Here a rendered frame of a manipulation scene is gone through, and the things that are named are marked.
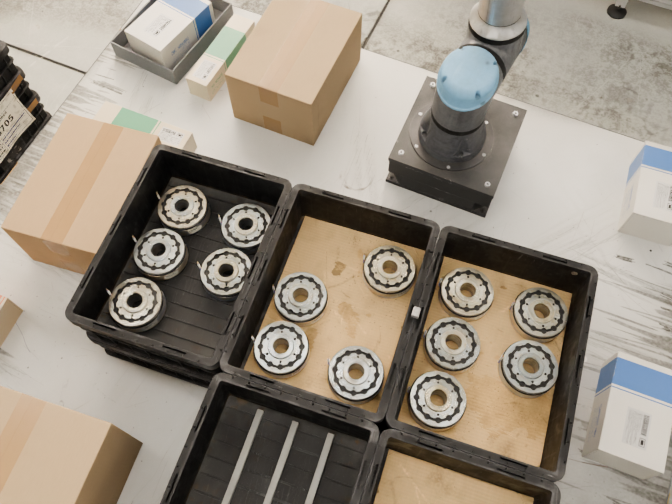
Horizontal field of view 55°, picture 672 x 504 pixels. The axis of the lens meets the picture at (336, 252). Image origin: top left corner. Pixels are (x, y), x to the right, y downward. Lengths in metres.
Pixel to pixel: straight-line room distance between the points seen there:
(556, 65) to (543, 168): 1.23
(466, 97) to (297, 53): 0.45
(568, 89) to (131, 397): 2.03
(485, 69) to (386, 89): 0.43
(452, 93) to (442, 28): 1.56
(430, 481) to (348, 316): 0.34
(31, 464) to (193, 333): 0.35
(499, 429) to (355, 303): 0.35
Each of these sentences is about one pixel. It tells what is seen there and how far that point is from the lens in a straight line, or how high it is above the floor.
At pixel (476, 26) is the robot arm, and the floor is 1.05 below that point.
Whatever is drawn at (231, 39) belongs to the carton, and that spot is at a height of 0.76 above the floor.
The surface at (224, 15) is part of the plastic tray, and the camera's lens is 1.87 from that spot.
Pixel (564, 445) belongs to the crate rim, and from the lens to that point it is 1.17.
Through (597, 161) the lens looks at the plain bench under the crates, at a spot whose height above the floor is 0.70.
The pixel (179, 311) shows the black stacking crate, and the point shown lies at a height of 0.83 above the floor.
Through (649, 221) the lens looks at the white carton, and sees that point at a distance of 1.58.
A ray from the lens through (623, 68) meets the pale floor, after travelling 2.93.
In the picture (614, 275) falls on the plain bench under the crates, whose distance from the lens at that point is 1.57.
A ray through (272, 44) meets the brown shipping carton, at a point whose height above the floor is 0.86.
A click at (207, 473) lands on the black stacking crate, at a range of 1.23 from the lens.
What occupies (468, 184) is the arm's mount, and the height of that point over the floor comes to 0.80.
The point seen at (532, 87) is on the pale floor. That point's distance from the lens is 2.75.
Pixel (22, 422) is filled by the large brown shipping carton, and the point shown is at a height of 0.90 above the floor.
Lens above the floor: 2.03
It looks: 64 degrees down
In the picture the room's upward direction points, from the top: straight up
